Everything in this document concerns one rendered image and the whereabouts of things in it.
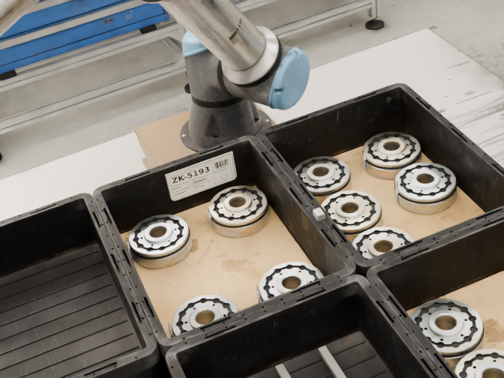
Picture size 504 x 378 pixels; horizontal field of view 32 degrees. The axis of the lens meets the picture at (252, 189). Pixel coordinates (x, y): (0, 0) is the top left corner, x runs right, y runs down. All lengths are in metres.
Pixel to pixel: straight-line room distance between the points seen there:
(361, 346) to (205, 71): 0.65
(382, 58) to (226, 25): 0.77
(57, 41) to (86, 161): 1.32
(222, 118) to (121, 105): 1.80
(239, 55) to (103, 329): 0.51
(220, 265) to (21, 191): 0.65
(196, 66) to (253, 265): 0.45
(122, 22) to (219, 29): 1.85
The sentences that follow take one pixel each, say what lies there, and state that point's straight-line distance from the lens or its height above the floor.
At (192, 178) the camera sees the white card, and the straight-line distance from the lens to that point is 1.51.
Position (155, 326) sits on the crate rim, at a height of 0.93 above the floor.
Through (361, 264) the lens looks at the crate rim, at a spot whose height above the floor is 0.93.
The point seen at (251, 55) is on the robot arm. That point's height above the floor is 1.05.
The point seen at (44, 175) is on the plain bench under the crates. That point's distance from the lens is 1.96.
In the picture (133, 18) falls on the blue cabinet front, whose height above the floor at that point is 0.37.
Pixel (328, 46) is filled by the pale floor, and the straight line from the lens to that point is 3.64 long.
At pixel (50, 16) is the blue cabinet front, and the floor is 0.47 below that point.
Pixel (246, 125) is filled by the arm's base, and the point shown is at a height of 0.83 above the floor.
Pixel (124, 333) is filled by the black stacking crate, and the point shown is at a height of 0.83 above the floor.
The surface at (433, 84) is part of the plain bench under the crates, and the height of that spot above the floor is 0.70.
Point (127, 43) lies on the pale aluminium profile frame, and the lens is 3.29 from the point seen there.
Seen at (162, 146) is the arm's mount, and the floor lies 0.80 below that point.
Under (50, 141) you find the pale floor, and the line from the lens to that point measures 3.39.
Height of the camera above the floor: 1.79
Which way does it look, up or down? 38 degrees down
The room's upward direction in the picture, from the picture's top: 10 degrees counter-clockwise
